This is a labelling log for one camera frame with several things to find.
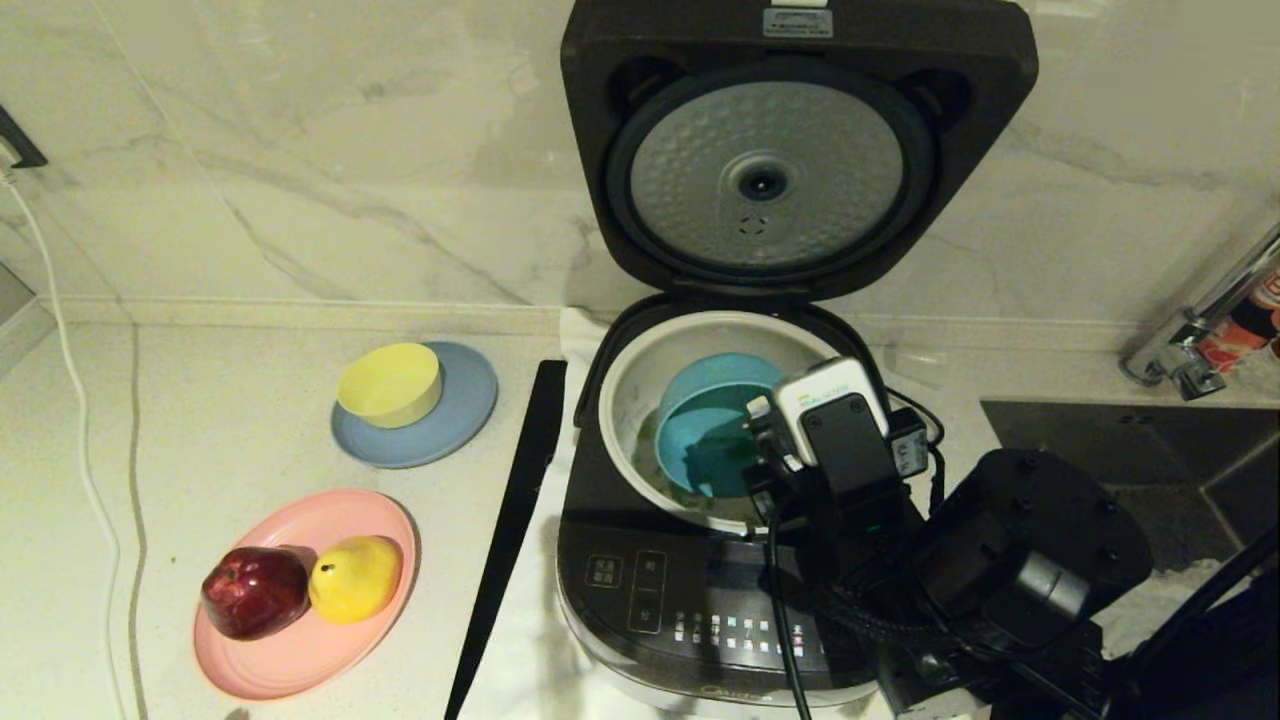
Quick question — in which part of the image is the teal bowl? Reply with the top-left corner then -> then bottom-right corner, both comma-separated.
654,351 -> 791,499

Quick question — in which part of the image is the dark grey rice cooker lid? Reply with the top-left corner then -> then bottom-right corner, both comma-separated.
558,0 -> 1041,304

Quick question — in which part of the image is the cream inner pot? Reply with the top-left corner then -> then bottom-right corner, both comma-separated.
598,310 -> 871,536

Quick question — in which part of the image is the yellow bowl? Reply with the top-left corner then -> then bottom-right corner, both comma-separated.
335,342 -> 443,430

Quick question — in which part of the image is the clear plastic cup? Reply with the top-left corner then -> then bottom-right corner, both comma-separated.
885,345 -> 951,391

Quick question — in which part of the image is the dark metal sink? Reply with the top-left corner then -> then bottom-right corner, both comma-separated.
982,400 -> 1280,576

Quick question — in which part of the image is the white cloth with green specks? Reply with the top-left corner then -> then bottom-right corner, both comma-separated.
1095,560 -> 1251,661

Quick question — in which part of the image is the black flat board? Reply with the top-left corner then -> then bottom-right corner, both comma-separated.
443,358 -> 569,720

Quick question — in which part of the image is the chrome faucet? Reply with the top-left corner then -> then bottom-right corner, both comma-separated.
1120,225 -> 1280,404

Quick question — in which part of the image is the blue plate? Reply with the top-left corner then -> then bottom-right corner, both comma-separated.
330,341 -> 499,470

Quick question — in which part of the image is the red printed can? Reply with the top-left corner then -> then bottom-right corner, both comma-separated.
1203,262 -> 1280,376

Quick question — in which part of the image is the yellow pear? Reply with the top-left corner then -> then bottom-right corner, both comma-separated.
308,535 -> 403,625

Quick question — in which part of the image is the pink plate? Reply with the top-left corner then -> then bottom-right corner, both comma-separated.
193,489 -> 419,703

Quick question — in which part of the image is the red apple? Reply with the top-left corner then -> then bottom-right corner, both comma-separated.
201,546 -> 311,643

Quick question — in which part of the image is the black braided cable sleeve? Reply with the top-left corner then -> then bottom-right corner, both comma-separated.
815,585 -> 961,651

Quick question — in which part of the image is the thick black cable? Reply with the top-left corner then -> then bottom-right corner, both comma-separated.
765,500 -> 816,720

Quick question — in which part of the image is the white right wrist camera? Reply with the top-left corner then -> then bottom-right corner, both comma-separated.
745,357 -> 931,496

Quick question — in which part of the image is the black power cable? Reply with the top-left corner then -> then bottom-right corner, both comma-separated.
885,388 -> 948,451

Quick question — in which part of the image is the white power cable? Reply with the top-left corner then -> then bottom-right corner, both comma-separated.
0,170 -> 136,720

